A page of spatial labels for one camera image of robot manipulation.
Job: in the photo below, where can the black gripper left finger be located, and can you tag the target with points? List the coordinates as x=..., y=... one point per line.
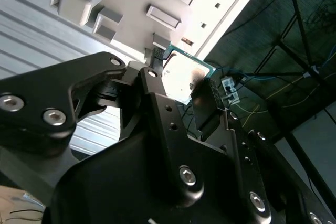
x=52, y=90

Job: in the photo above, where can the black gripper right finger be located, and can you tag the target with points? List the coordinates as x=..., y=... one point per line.
x=207, y=108

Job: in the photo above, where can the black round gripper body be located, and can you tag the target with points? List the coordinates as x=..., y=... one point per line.
x=118, y=187

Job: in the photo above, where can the silver green CPU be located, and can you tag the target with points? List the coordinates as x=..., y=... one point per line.
x=181, y=77

